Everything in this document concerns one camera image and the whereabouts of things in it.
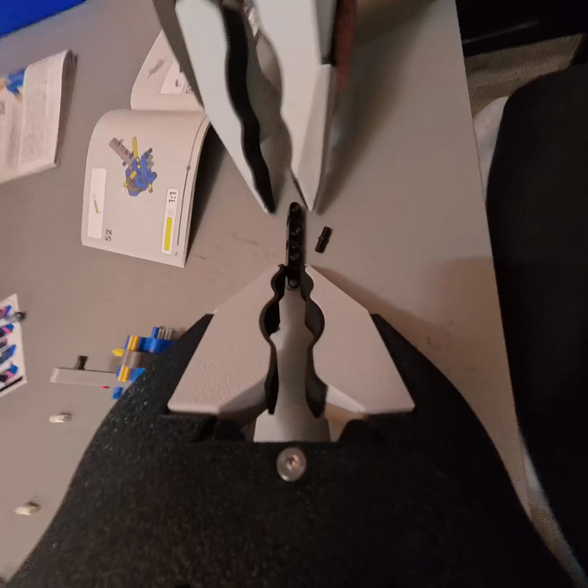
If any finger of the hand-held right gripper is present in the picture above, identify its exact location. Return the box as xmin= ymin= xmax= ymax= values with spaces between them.
xmin=250 ymin=0 xmax=345 ymax=213
xmin=152 ymin=0 xmax=278 ymax=214

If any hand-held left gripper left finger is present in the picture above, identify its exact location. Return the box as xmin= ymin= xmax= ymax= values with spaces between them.
xmin=167 ymin=264 xmax=288 ymax=443

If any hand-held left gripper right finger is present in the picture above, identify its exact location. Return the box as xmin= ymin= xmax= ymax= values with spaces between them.
xmin=301 ymin=264 xmax=416 ymax=443

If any blue toy brick assembly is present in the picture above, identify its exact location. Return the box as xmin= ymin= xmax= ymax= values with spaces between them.
xmin=50 ymin=325 xmax=177 ymax=400

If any black toy beam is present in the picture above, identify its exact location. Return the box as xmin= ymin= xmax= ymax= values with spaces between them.
xmin=285 ymin=202 xmax=306 ymax=290

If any open instruction booklet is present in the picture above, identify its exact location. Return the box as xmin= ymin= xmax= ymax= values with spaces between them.
xmin=80 ymin=30 xmax=213 ymax=269

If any thick printed leaflet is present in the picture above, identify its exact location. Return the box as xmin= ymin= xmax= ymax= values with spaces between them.
xmin=0 ymin=50 xmax=78 ymax=184

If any sticker sheet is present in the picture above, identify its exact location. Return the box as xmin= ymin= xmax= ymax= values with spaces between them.
xmin=0 ymin=293 xmax=28 ymax=399

